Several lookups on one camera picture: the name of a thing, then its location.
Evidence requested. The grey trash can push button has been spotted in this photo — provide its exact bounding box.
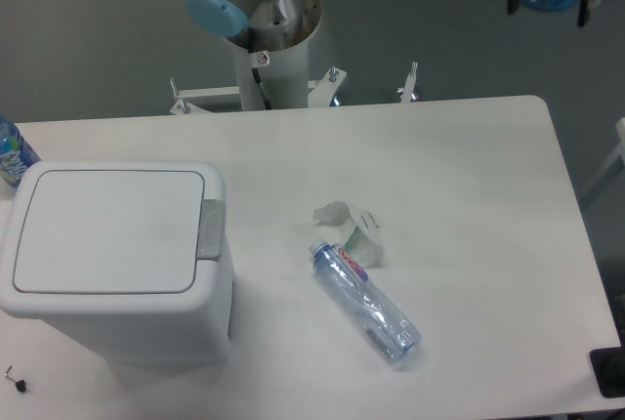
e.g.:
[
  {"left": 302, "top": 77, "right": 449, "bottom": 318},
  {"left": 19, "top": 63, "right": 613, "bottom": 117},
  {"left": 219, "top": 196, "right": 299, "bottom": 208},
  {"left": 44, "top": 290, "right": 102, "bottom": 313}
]
[{"left": 196, "top": 199, "right": 226, "bottom": 261}]

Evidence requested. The white trash can lid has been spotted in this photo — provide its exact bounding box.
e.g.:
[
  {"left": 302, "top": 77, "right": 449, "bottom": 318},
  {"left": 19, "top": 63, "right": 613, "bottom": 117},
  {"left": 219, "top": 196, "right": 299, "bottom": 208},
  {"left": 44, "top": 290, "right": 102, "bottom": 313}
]
[{"left": 14, "top": 170, "right": 204, "bottom": 294}]

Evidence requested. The white plastic trash can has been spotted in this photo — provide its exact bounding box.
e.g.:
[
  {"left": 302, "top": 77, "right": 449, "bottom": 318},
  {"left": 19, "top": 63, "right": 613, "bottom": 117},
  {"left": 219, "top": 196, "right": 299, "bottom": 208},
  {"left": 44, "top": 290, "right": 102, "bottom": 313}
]
[{"left": 1, "top": 160, "right": 233, "bottom": 364}]

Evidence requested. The crumpled white paper packaging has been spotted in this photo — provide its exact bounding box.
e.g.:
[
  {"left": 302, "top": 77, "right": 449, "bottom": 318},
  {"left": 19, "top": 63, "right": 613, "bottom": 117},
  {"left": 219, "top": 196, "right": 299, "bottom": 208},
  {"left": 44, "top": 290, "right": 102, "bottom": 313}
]
[{"left": 312, "top": 201, "right": 384, "bottom": 269}]

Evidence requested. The clear empty plastic water bottle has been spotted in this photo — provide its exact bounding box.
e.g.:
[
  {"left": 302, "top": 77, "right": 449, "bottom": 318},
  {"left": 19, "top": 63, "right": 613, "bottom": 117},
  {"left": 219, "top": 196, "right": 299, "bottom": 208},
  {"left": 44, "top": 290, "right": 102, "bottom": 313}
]
[{"left": 309, "top": 239, "right": 422, "bottom": 361}]

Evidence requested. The black device at table edge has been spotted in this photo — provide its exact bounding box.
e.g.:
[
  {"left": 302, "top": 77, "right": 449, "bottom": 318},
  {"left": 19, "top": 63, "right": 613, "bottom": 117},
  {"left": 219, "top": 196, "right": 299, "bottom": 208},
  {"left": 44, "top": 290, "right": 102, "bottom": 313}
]
[{"left": 590, "top": 347, "right": 624, "bottom": 399}]

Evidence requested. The blue labelled drink bottle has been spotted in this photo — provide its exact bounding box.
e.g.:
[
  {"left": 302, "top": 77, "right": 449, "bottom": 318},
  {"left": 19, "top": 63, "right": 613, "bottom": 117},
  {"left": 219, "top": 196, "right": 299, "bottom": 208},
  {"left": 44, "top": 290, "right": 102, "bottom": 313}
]
[{"left": 1, "top": 116, "right": 41, "bottom": 189}]

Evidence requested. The white furniture frame right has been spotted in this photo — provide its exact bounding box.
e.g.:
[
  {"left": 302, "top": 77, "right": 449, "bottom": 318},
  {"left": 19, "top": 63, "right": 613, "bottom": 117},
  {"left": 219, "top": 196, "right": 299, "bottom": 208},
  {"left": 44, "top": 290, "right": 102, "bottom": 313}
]
[{"left": 578, "top": 118, "right": 624, "bottom": 210}]

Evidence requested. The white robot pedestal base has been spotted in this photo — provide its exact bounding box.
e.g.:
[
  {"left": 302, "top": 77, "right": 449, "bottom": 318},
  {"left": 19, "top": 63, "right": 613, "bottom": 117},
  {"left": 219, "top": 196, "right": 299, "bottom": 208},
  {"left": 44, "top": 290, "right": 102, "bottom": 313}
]
[{"left": 168, "top": 38, "right": 421, "bottom": 115}]

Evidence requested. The black cable on pedestal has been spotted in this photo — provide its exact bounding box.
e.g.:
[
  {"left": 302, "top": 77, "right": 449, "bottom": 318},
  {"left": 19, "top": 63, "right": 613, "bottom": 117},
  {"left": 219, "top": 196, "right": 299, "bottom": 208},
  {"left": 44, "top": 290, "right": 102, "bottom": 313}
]
[{"left": 246, "top": 26, "right": 272, "bottom": 111}]

